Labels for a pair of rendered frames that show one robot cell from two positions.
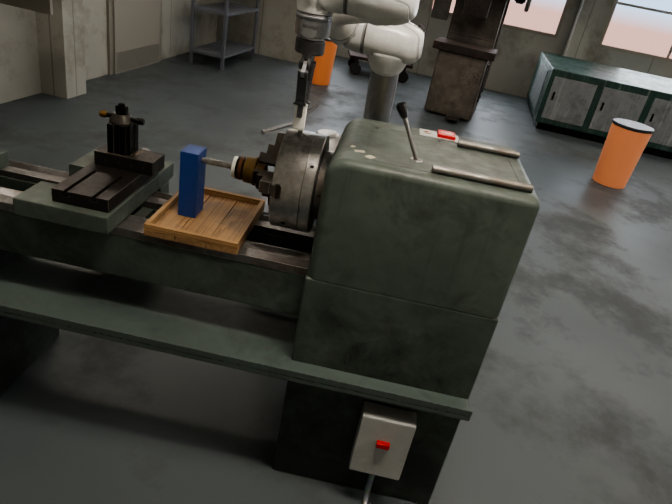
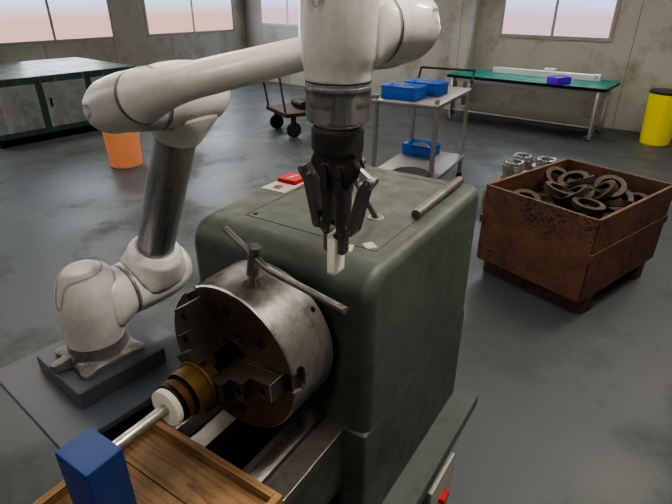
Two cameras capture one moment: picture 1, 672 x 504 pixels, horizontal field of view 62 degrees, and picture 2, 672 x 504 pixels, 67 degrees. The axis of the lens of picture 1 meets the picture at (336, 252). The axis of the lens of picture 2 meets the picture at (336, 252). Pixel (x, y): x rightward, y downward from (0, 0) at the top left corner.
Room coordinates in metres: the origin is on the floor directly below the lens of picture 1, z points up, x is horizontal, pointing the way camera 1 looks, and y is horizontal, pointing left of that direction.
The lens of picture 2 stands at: (1.11, 0.77, 1.70)
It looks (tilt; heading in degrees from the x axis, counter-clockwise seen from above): 27 degrees down; 301
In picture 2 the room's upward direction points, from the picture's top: straight up
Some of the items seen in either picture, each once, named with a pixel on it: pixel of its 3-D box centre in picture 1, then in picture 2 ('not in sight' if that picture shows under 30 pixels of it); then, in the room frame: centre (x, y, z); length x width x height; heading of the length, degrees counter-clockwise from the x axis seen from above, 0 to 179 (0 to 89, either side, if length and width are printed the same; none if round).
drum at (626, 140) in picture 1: (620, 154); (121, 135); (6.00, -2.75, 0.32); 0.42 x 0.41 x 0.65; 173
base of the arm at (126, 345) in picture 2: not in sight; (91, 347); (2.28, 0.15, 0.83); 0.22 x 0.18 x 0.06; 82
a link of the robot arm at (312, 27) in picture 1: (312, 25); (338, 103); (1.48, 0.16, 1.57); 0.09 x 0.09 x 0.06
